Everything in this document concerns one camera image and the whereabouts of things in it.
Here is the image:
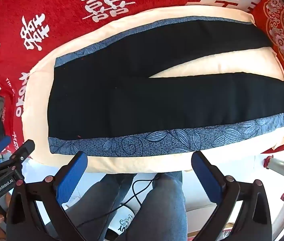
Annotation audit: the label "person's right leg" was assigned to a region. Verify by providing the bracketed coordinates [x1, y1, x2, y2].
[129, 171, 189, 241]

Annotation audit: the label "cream cloth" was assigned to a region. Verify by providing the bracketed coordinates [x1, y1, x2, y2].
[22, 5, 284, 175]

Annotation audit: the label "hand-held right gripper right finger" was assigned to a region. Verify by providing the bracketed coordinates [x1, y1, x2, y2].
[191, 151, 273, 241]

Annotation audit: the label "red printed blanket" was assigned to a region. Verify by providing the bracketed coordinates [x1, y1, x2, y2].
[0, 0, 265, 156]

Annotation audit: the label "black cable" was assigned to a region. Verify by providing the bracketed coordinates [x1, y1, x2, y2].
[77, 174, 161, 229]

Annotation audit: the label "person's left leg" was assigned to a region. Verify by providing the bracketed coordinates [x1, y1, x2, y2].
[62, 173, 136, 241]

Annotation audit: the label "person's leg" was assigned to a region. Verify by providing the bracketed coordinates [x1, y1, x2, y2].
[129, 171, 189, 241]
[62, 173, 136, 241]

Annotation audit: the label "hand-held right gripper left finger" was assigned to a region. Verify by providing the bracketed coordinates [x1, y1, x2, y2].
[6, 151, 88, 241]

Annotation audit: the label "white slipper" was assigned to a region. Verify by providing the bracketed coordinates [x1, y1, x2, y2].
[107, 203, 142, 241]

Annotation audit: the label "black pants with blue trim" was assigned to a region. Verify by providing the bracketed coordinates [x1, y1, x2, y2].
[47, 16, 284, 156]

